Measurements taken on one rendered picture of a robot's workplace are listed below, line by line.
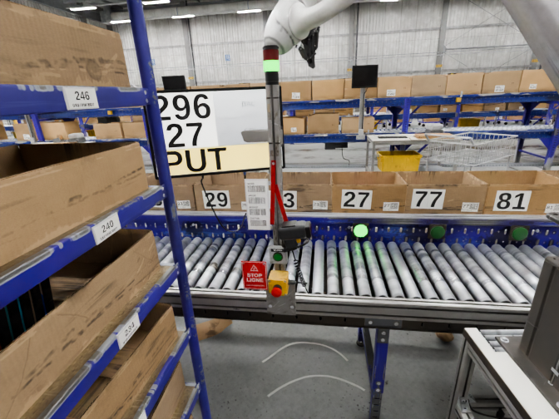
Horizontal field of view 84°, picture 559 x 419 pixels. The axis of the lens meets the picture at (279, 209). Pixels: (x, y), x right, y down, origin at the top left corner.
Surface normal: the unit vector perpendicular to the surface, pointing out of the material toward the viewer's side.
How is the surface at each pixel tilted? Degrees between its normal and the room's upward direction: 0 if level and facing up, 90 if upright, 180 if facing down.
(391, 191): 90
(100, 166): 90
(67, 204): 92
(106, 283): 90
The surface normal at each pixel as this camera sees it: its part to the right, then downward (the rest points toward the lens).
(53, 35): 0.99, 0.02
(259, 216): -0.14, 0.35
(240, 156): 0.21, 0.27
